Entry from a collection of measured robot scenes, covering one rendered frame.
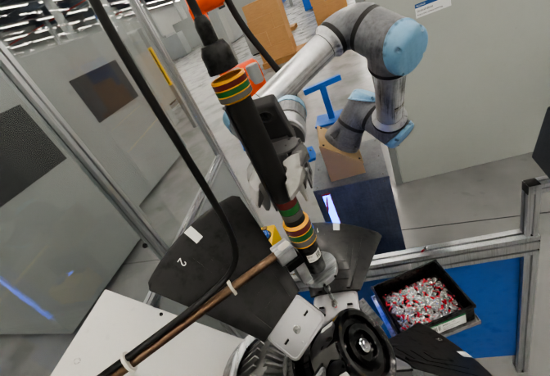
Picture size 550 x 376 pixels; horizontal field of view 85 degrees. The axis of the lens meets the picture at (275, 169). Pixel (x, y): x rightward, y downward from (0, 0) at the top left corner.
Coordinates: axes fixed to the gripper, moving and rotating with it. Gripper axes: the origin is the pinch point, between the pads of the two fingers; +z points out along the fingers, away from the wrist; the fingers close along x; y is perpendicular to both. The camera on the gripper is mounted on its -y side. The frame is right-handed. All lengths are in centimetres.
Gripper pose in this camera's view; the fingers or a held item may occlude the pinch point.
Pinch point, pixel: (272, 192)
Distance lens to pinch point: 40.8
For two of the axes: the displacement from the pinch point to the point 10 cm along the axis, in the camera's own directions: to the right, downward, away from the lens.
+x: -9.3, 2.6, 2.7
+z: -0.9, 5.5, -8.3
